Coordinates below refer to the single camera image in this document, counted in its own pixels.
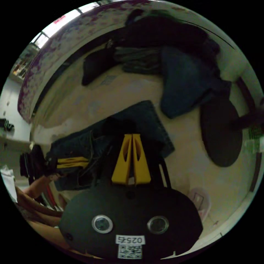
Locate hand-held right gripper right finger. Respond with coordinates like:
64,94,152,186
132,134,152,185

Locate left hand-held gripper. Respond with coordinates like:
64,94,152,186
20,144,90,179

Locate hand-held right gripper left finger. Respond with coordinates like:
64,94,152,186
111,134,133,185

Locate blue jeans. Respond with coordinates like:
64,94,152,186
47,100,176,191

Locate person's left forearm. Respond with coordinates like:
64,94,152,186
15,185,65,227

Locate person's left hand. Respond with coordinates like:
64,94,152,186
30,174,63,199

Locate pink bag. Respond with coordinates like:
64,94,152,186
189,186,212,222

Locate round black cushion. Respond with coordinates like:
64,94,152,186
199,96,243,168

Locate pile of clothes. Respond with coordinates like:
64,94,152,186
81,9,235,120

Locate purple floral curtain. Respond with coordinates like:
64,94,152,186
17,0,149,125

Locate window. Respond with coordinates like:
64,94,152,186
30,1,106,49

